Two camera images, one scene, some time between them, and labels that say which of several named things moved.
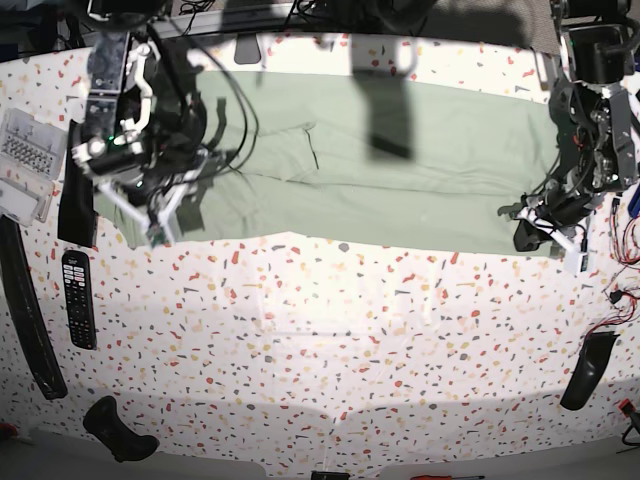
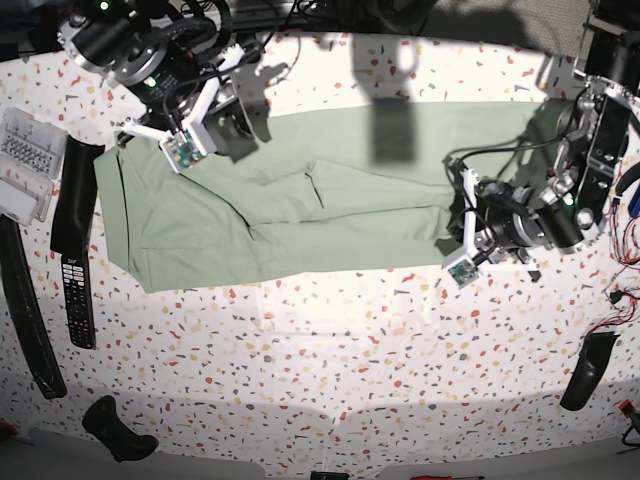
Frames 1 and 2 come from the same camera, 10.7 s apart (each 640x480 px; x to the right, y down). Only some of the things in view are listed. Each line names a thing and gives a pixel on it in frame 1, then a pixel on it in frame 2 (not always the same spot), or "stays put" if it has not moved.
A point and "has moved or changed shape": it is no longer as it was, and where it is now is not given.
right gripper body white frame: [576, 260] → [462, 263]
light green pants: [364, 162] has moved or changed shape
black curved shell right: [591, 366] stays put
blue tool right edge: [634, 205] stays put
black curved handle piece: [102, 420] stays put
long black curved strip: [31, 311] stays put
